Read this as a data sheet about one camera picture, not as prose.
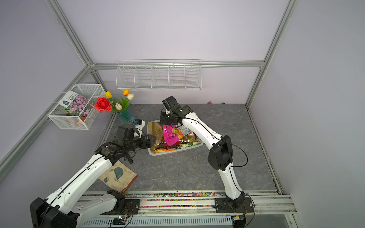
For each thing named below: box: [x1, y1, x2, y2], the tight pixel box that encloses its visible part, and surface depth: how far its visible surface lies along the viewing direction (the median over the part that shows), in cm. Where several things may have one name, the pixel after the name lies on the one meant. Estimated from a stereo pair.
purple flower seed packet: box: [57, 90, 95, 117], surface depth 75 cm
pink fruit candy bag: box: [163, 124, 180, 147], surface depth 83 cm
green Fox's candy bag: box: [153, 141, 201, 154], surface depth 86 cm
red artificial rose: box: [94, 96, 113, 113], surface depth 72 cm
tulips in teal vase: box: [104, 88, 135, 125], surface depth 90 cm
